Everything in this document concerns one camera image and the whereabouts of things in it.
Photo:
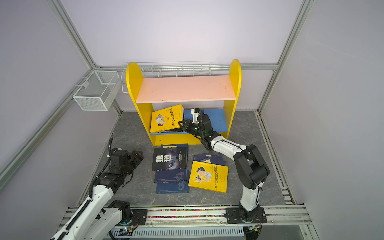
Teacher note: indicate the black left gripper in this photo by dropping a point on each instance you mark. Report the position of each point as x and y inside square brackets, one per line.
[137, 158]

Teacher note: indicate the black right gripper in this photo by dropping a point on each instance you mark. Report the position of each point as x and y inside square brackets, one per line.
[186, 126]

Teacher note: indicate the yellow cartoon book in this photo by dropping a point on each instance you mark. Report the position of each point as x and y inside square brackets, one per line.
[209, 177]
[167, 119]

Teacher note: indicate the black wolf book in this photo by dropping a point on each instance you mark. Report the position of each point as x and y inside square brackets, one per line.
[165, 159]

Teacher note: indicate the black book orange title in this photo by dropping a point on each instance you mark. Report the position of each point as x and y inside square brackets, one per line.
[177, 130]

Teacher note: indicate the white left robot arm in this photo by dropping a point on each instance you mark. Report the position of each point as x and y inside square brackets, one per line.
[92, 221]

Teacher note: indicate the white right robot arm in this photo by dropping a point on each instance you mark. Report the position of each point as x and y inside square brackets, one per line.
[250, 165]

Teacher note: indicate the yellow bookshelf with coloured shelves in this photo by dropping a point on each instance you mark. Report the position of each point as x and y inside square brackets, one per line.
[180, 90]

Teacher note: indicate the blue book under yellow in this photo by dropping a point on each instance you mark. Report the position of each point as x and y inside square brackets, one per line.
[210, 158]

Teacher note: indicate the blue book bottom stack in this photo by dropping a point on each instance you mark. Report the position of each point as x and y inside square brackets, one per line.
[172, 181]

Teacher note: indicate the white mesh basket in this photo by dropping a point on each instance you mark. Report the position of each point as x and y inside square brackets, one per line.
[98, 91]

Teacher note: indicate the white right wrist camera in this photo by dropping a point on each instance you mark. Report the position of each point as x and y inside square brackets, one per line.
[195, 114]

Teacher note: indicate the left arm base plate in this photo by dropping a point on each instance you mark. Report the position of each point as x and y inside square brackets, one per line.
[136, 217]

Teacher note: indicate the white wire rack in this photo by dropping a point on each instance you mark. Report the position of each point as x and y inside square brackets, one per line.
[174, 69]

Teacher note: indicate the aluminium frame rail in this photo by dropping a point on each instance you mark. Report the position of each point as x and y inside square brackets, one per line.
[43, 63]

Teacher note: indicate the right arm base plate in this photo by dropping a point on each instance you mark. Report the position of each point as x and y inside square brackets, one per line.
[238, 215]

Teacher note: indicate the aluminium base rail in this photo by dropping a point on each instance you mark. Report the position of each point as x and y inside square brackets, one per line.
[209, 221]

